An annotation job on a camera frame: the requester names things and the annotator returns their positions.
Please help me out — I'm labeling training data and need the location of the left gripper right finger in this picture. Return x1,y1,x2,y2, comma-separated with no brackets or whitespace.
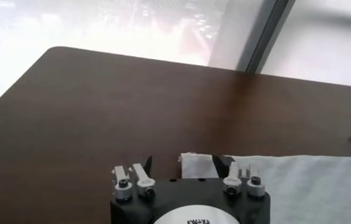
212,154,266,200

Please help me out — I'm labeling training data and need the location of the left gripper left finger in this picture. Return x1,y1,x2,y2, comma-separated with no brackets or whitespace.
111,155,157,202

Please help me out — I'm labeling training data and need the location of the white t-shirt red print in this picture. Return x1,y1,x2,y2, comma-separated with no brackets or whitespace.
179,121,351,224

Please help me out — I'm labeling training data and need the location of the dark vertical window mullion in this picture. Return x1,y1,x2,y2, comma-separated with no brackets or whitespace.
208,0,296,74

